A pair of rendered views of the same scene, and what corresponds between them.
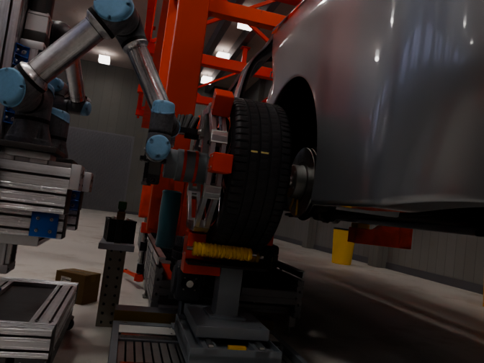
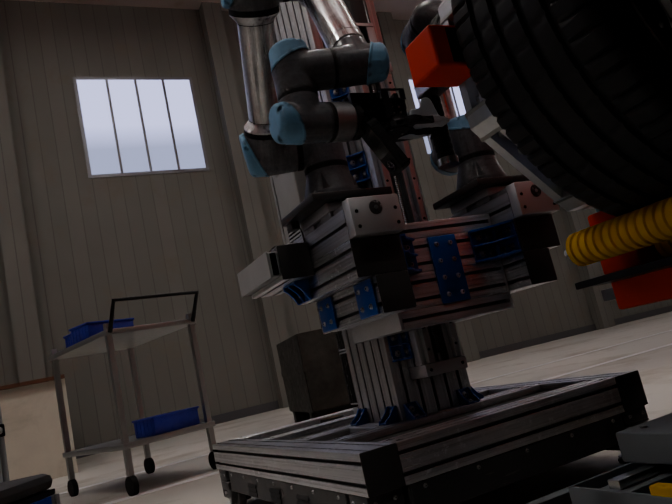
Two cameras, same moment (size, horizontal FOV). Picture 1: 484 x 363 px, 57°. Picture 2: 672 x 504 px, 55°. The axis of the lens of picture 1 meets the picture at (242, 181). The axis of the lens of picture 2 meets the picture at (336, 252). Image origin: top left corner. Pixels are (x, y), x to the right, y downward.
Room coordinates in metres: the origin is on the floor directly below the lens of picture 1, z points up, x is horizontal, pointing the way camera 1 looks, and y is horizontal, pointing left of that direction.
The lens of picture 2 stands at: (1.21, -0.80, 0.41)
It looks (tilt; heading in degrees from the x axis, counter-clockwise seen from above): 10 degrees up; 77
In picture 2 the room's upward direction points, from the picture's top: 13 degrees counter-clockwise
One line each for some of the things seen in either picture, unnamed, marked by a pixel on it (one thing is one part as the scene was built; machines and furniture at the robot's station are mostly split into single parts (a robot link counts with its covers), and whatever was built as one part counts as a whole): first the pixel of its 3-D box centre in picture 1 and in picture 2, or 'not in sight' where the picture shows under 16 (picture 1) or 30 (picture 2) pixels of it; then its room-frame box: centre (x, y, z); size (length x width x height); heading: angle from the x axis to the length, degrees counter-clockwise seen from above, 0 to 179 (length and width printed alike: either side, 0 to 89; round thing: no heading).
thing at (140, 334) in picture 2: not in sight; (131, 396); (0.72, 3.24, 0.50); 1.07 x 0.62 x 1.01; 116
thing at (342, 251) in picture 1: (343, 245); not in sight; (8.21, -1.98, 0.32); 0.42 x 0.40 x 0.64; 105
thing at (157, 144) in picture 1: (158, 147); (302, 121); (1.45, 0.29, 0.85); 0.11 x 0.08 x 0.09; 14
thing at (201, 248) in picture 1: (222, 251); (637, 229); (1.87, 0.04, 0.51); 0.29 x 0.06 x 0.06; 104
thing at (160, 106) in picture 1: (163, 119); (301, 71); (1.47, 0.29, 0.95); 0.11 x 0.08 x 0.11; 179
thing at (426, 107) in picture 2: not in sight; (428, 111); (1.71, 0.32, 0.85); 0.09 x 0.03 x 0.06; 5
